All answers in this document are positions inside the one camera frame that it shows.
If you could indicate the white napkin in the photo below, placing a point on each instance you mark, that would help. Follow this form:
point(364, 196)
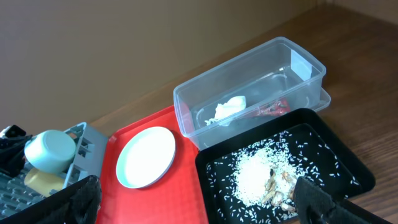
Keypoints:
point(232, 106)

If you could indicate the grey dishwasher rack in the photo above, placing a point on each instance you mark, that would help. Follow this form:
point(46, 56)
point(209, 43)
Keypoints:
point(88, 160)

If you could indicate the black waste tray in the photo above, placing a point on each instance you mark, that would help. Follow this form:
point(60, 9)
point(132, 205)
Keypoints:
point(298, 118)

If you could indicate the red snack wrapper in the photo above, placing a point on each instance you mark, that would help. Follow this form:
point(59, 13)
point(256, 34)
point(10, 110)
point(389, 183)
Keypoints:
point(274, 108)

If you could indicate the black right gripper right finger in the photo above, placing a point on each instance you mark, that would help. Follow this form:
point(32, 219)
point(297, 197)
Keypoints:
point(315, 206)

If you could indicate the mint green bowl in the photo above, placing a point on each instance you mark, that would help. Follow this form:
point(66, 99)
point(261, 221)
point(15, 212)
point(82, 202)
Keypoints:
point(51, 151)

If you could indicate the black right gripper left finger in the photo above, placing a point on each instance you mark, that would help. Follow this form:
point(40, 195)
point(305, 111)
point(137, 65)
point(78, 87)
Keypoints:
point(76, 204)

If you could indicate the red plastic tray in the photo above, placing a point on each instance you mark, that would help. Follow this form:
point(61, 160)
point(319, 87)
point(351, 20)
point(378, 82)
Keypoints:
point(175, 198)

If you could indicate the rice and food scraps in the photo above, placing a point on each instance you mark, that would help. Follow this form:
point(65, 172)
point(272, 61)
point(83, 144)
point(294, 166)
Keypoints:
point(255, 183)

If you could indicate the light blue plate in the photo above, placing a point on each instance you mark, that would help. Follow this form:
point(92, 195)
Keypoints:
point(146, 158)

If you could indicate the clear plastic bin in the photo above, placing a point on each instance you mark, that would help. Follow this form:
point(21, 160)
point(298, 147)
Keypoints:
point(273, 70)

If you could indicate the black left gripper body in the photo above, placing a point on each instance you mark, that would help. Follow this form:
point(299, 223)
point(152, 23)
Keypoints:
point(13, 140)

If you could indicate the yellow plastic cup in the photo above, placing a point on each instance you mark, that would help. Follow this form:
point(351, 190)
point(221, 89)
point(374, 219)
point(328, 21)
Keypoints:
point(42, 182)

